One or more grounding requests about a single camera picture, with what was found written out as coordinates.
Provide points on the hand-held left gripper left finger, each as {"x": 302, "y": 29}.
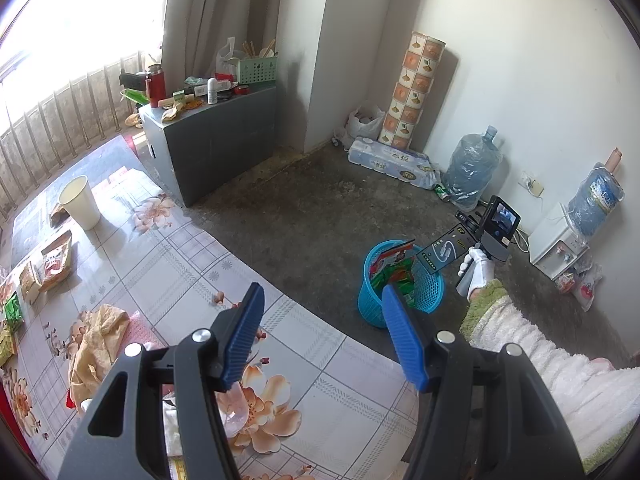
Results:
{"x": 240, "y": 335}

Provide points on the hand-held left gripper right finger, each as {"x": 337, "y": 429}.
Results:
{"x": 405, "y": 335}

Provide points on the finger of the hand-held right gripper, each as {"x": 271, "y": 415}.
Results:
{"x": 465, "y": 218}

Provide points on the blue wastebasket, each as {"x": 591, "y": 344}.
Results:
{"x": 372, "y": 305}

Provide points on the green plastic bag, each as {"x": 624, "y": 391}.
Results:
{"x": 397, "y": 282}

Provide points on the red and white snack bag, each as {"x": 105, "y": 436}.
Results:
{"x": 395, "y": 255}

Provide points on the pink cloth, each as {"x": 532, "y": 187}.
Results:
{"x": 142, "y": 332}

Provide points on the tan cloth rag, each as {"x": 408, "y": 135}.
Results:
{"x": 100, "y": 345}

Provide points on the person's right forearm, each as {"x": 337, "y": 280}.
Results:
{"x": 565, "y": 375}

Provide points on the person's right hand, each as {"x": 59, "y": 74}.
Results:
{"x": 481, "y": 270}

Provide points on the green can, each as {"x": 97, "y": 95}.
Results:
{"x": 441, "y": 192}

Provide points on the empty water jug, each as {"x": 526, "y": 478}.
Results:
{"x": 472, "y": 170}

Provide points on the white water dispenser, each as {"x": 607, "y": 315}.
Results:
{"x": 552, "y": 250}

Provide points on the toilet paper pack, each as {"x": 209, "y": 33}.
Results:
{"x": 390, "y": 161}

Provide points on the water jug on dispenser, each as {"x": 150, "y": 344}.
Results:
{"x": 595, "y": 200}

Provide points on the patterned paper roll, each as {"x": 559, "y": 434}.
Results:
{"x": 412, "y": 95}

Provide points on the white bag on floor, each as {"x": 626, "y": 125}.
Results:
{"x": 362, "y": 124}

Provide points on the grey cabinet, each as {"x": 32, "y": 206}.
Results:
{"x": 215, "y": 150}

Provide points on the brown snack packet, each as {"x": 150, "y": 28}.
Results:
{"x": 55, "y": 260}

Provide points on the white paper cup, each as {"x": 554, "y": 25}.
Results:
{"x": 81, "y": 205}

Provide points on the small white box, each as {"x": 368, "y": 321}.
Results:
{"x": 29, "y": 282}

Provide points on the small green packet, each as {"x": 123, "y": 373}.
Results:
{"x": 12, "y": 312}

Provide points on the yellow-green packet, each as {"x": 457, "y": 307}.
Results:
{"x": 6, "y": 347}

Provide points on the red tape roll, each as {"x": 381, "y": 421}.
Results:
{"x": 243, "y": 91}

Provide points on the small white bottle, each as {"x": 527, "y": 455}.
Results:
{"x": 213, "y": 91}

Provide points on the green plastic basket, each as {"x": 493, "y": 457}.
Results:
{"x": 256, "y": 71}

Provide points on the green object on cabinet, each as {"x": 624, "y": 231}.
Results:
{"x": 132, "y": 96}

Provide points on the red thermos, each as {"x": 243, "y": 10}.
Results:
{"x": 156, "y": 86}

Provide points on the white bag behind basket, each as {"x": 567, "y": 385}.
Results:
{"x": 226, "y": 57}

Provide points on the black object on cabinet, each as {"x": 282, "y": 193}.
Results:
{"x": 132, "y": 78}

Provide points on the window railing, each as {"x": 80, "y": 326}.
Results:
{"x": 60, "y": 115}

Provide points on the grey curtain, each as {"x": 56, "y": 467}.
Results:
{"x": 220, "y": 5}

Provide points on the wall socket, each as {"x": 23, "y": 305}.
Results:
{"x": 532, "y": 184}

